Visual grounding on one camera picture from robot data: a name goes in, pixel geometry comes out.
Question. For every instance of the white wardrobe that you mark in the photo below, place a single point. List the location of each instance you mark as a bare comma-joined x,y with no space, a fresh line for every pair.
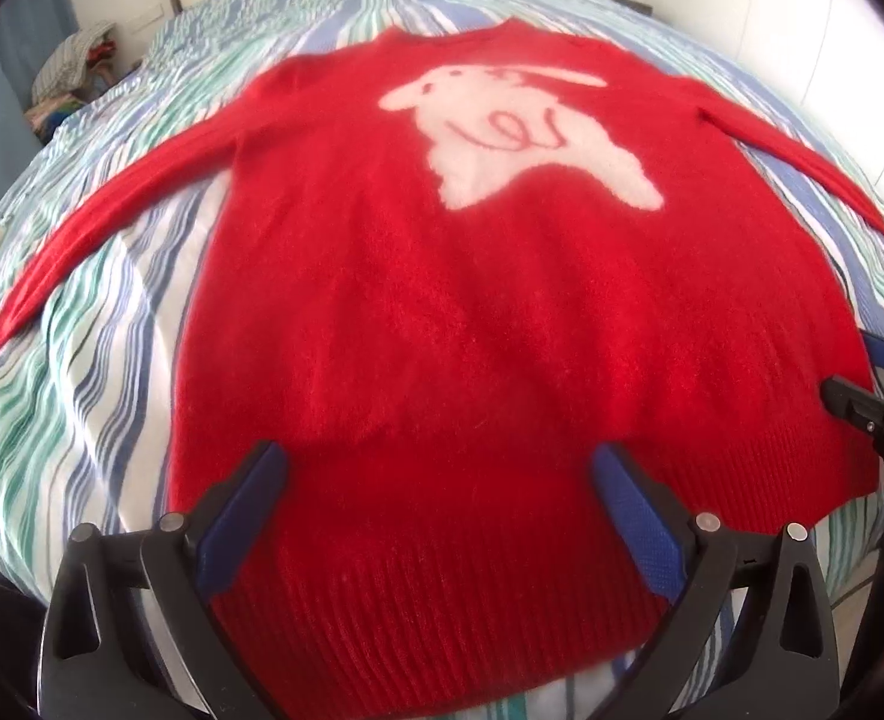
824,52

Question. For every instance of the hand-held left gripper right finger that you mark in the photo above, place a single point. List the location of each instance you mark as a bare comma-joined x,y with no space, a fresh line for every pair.
641,525

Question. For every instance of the red sweater with white animal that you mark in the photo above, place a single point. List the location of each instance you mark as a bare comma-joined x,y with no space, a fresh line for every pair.
442,300

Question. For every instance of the striped bed sheet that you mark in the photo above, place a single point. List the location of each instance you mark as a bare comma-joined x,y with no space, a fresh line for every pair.
112,405

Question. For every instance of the blue curtain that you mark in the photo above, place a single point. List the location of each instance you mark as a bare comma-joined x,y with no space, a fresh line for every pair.
7,90

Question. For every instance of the pile of clothes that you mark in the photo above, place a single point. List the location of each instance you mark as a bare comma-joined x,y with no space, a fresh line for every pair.
75,56

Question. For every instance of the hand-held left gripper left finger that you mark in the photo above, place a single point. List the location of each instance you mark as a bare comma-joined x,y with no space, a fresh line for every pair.
238,521

